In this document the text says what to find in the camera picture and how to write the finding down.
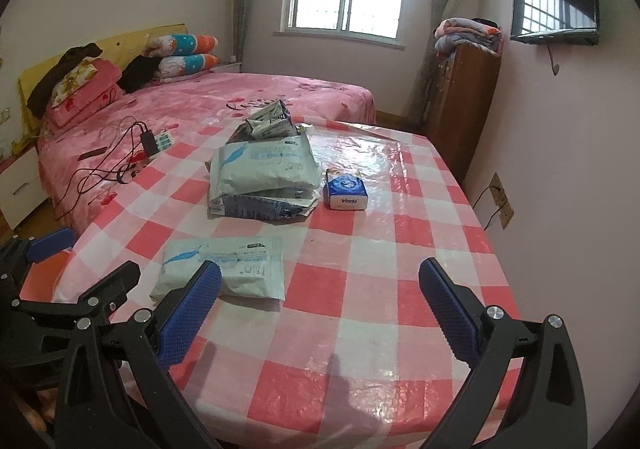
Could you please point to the dark blue flat package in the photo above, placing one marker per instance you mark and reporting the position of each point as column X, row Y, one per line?
column 263, row 208

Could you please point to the white milk carton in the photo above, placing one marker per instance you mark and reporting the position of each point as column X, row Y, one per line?
column 272, row 121

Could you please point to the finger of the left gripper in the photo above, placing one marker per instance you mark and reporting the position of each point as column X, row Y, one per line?
column 49, row 245

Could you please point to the dark brown garment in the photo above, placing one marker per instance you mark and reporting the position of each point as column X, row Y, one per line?
column 39, row 97

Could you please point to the pink bed cover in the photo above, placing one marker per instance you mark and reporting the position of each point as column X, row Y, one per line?
column 181, row 107

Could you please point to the striped cartoon pillow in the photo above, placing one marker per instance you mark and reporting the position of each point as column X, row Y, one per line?
column 171, row 67
column 178, row 45

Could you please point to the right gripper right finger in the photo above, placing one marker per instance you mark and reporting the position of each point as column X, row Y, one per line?
column 547, row 408

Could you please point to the white bedside table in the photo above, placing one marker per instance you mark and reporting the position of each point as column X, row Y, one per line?
column 21, row 190

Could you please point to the wall power socket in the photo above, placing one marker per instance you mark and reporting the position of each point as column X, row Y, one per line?
column 504, row 209

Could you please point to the brown wooden cabinet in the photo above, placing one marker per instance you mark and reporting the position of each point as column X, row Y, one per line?
column 455, row 118

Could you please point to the upper striped cartoon pillow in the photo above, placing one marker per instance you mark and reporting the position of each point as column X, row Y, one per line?
column 178, row 45

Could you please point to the black clothing on bed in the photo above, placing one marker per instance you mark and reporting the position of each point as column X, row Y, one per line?
column 139, row 72

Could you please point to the black charger with cables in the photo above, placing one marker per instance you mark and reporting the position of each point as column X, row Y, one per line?
column 112, row 167

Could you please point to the folded blankets on cabinet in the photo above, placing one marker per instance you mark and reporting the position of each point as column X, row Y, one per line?
column 454, row 32

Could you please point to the white wet wipes pack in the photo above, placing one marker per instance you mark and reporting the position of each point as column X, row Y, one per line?
column 250, row 267

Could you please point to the red white checkered tablecloth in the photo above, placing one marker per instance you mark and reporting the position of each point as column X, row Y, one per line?
column 352, row 357

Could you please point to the orange plastic stool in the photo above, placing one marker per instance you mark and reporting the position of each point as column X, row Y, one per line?
column 42, row 278

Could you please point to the white power strip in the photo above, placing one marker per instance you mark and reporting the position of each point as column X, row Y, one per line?
column 164, row 140

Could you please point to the blue Vinda tissue pack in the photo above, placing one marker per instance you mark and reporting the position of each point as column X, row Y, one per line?
column 344, row 191

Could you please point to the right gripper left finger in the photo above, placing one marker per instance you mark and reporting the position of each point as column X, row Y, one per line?
column 116, row 390

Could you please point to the lower striped cartoon pillow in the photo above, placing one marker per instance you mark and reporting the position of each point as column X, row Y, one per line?
column 171, row 67

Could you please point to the folded pink quilt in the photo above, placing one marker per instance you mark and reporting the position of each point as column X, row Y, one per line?
column 99, row 91

